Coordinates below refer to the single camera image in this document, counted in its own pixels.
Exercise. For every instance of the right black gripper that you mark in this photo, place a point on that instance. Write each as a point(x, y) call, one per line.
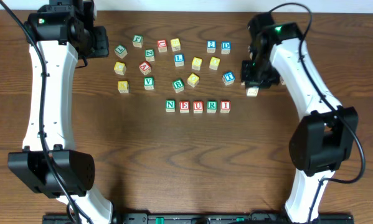
point(256, 78)

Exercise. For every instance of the blue P block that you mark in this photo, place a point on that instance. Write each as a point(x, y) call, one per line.
point(252, 91)

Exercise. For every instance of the red I block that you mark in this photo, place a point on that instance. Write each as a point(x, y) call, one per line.
point(225, 106)

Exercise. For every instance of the green R block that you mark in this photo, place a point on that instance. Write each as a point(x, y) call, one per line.
point(211, 106)

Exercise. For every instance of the yellow S block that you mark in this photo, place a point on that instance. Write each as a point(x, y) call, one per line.
point(196, 63)

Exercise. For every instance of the red E block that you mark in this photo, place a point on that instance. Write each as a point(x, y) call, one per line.
point(184, 106)

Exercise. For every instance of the green N block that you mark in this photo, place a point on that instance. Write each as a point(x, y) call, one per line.
point(170, 106)

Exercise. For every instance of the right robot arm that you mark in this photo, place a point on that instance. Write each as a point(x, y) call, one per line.
point(326, 131)

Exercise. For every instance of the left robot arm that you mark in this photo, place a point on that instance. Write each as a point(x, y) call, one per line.
point(60, 34)

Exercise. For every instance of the blue T block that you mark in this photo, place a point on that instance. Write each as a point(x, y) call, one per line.
point(228, 78)

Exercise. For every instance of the green 4 block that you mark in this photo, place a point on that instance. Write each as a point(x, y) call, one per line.
point(282, 81)

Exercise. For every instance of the blue D block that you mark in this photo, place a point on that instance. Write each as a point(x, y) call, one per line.
point(225, 47)

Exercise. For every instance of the yellow o block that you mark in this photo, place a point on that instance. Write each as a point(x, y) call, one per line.
point(214, 63)
point(193, 80)

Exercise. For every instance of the blue 2 block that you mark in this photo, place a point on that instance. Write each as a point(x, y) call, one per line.
point(211, 46)

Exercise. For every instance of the yellow O block lower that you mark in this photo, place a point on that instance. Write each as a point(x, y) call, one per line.
point(193, 80)

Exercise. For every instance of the blue L block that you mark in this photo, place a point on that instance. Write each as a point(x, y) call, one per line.
point(179, 60)

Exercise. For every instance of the green B block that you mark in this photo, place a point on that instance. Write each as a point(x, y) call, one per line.
point(178, 85)

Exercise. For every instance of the yellow block top row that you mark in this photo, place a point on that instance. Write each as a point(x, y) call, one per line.
point(175, 45)

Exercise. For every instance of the green V block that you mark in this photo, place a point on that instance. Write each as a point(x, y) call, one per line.
point(149, 83)

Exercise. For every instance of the green Z block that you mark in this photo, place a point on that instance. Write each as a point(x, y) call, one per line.
point(149, 55)

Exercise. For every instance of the red A block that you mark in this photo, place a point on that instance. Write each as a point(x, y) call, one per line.
point(145, 68)

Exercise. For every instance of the yellow K block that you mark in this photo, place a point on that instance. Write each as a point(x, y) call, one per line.
point(123, 86)

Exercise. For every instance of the yellow C block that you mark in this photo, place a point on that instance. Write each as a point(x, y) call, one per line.
point(120, 68)

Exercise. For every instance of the green L block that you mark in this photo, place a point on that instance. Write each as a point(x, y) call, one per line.
point(121, 51)

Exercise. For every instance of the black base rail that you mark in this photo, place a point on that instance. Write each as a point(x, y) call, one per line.
point(255, 217)

